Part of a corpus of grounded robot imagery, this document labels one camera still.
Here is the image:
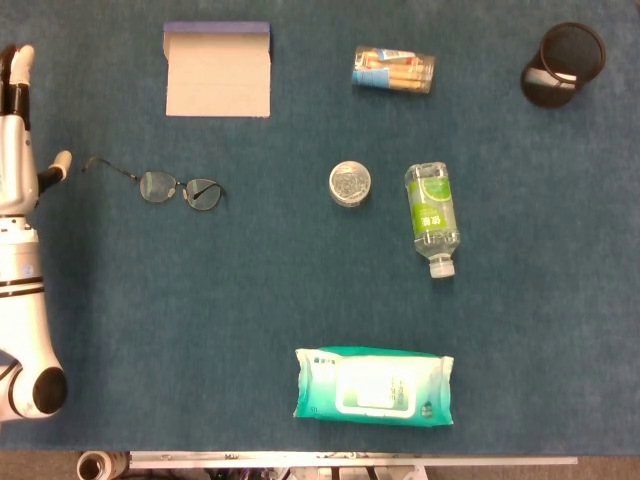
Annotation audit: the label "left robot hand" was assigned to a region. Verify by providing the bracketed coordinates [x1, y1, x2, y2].
[0, 43, 73, 217]

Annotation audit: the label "thin-framed eyeglasses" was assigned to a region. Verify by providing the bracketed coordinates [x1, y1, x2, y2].
[81, 156, 227, 214]

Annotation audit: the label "open blue cardboard box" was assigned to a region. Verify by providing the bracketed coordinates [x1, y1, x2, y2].
[162, 20, 274, 120]

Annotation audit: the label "blue felt table cloth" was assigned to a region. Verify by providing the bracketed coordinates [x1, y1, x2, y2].
[0, 0, 640, 456]

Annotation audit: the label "roll of clear tape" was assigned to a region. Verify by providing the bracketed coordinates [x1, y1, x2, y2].
[75, 449, 130, 480]

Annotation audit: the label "round clear paper clip tin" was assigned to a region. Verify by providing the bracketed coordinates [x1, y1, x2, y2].
[328, 159, 373, 208]

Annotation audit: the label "clear jar with wooden sticks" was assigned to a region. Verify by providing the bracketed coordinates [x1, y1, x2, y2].
[351, 44, 437, 95]

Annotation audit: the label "clear bottle with green label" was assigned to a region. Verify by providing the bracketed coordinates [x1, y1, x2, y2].
[403, 160, 462, 280]

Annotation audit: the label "green wet wipes pack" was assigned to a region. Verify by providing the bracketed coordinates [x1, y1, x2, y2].
[292, 345, 455, 427]

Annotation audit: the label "black mesh pen holder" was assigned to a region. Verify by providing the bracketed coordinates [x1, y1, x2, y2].
[519, 21, 608, 110]

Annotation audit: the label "grey metal table rail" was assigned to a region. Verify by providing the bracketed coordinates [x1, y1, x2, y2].
[128, 450, 579, 471]

